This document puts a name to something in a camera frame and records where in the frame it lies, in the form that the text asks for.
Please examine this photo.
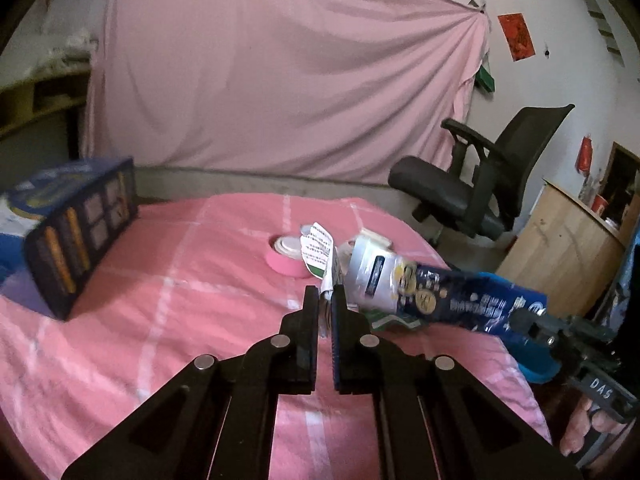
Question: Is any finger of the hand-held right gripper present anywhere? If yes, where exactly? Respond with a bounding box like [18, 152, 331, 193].
[510, 307, 557, 347]

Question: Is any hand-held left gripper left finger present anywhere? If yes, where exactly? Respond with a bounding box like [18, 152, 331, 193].
[60, 285, 321, 480]

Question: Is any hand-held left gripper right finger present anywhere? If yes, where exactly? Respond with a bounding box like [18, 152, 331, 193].
[330, 284, 586, 480]

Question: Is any white printed paper tag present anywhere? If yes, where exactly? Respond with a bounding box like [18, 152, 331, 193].
[299, 221, 337, 302]

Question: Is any blue silver snack bag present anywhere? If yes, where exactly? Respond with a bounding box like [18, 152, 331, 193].
[344, 239, 549, 337]

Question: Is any person's right hand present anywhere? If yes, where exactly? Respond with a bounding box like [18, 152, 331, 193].
[559, 396, 633, 467]

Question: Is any green white wrapper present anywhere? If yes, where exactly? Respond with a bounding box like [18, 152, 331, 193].
[364, 309, 427, 334]

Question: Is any pink tape roll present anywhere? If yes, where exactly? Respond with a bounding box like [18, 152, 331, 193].
[266, 234, 314, 279]

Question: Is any wooden cabinet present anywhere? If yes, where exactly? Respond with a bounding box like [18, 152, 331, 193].
[495, 177, 629, 319]

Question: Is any blue dotted curtain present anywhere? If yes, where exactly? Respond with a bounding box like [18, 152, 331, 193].
[617, 225, 640, 313]

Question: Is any black office chair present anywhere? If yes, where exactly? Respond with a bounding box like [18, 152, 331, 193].
[387, 104, 576, 249]

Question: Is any pink hanging sheet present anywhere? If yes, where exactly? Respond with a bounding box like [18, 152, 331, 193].
[82, 0, 493, 186]

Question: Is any dark blue carton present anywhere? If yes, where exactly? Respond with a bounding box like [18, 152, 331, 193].
[24, 157, 140, 322]

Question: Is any blue white box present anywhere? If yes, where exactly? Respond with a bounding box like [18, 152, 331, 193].
[0, 199, 47, 283]

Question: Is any wooden shelf unit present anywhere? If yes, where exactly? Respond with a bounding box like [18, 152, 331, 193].
[0, 67, 92, 141]

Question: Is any green hanging wall ornament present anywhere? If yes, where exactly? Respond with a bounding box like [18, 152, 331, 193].
[475, 55, 497, 93]

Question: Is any red paper wall decoration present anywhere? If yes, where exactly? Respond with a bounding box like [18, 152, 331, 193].
[497, 12, 537, 62]

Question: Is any slatted bed frame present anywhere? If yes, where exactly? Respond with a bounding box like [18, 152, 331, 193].
[555, 0, 630, 68]

